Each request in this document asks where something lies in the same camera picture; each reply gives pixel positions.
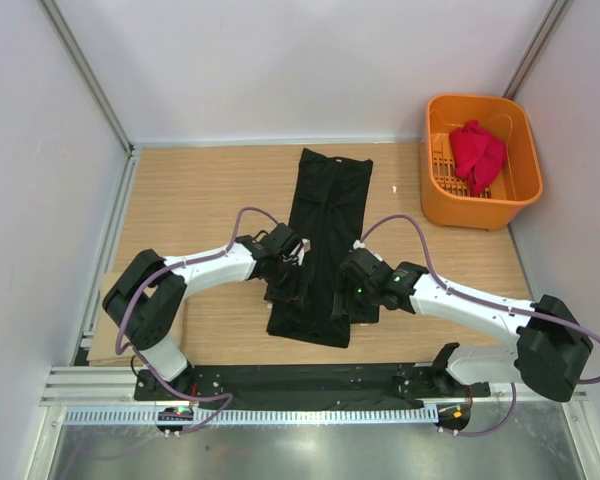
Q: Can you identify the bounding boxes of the aluminium corner post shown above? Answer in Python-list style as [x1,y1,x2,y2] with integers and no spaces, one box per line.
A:
[38,0,134,156]
[502,0,574,100]

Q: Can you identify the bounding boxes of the white slotted cable duct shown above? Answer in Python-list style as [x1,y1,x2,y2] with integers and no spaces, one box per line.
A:
[63,404,439,427]

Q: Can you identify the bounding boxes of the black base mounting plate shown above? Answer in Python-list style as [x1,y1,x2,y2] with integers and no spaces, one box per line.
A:
[134,363,490,409]

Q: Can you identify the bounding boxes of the aluminium front frame rail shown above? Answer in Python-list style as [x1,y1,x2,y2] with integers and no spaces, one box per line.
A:
[39,359,589,407]

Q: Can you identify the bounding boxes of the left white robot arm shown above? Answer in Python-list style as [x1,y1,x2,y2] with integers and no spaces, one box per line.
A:
[102,223,310,400]

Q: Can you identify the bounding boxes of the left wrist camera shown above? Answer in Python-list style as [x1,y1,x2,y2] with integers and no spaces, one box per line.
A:
[260,223,304,260]

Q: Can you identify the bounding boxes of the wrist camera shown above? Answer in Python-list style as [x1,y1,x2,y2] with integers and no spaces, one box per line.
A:
[260,223,304,260]
[340,248,390,301]

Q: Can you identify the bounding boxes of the left aluminium corner post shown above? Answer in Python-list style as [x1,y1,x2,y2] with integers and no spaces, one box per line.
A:
[38,0,134,156]

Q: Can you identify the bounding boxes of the red t shirt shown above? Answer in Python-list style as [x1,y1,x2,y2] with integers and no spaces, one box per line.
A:
[449,120,508,197]

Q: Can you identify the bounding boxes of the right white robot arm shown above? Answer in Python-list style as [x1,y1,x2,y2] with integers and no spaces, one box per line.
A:
[338,248,593,402]

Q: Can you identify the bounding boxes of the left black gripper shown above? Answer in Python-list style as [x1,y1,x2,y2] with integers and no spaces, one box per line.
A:
[265,258,313,312]

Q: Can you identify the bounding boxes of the orange plastic basket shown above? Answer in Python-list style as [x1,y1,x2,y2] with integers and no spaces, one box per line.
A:
[420,94,543,231]

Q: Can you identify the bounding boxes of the right aluminium corner post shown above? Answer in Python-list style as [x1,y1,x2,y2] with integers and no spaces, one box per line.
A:
[502,0,574,100]

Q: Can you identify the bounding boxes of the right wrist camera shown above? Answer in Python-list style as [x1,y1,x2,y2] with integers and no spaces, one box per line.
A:
[340,248,390,301]

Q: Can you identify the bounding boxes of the black t shirt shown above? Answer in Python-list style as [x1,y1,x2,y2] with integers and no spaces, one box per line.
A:
[267,148,373,348]

